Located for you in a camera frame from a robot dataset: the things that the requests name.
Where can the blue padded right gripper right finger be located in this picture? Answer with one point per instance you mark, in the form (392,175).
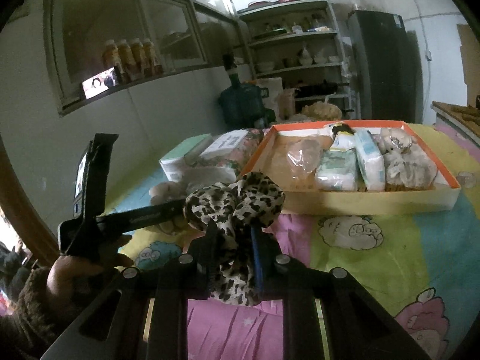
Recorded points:
(279,276)

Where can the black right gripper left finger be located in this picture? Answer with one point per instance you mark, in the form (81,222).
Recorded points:
(184,278)

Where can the leopard print scarf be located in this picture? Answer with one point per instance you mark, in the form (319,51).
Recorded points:
(226,214)

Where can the clear plastic bag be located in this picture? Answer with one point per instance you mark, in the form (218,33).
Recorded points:
(303,158)

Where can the left hand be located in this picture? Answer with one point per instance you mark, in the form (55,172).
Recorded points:
(72,283)

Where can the mint green flat box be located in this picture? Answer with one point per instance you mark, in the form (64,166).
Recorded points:
(183,156)

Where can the green white tissue pack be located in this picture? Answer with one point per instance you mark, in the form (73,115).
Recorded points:
(337,171)

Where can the orange rimmed cardboard box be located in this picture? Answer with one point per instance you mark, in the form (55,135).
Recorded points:
(305,198)

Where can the colourful cartoon bedsheet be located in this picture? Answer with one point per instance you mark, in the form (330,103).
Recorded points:
(422,268)

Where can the lit phone screen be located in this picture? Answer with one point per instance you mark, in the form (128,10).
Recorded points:
(100,83)

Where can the white fluffy scrunchie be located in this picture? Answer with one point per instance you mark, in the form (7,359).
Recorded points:
(409,171)

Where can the woven straw basket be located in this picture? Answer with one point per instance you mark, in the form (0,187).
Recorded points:
(322,111)

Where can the orange bottle on sill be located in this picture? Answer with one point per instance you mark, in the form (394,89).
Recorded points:
(127,58)

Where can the green water jug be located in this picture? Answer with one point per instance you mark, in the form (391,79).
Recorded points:
(242,104)

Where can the grey metal shelf rack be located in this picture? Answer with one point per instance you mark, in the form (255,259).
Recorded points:
(301,43)

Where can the black refrigerator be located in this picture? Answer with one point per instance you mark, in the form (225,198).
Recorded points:
(386,66)

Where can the kitchen counter cabinet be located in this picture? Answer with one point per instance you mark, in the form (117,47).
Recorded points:
(464,120)

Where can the glass jar on fridge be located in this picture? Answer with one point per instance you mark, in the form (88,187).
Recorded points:
(354,0)

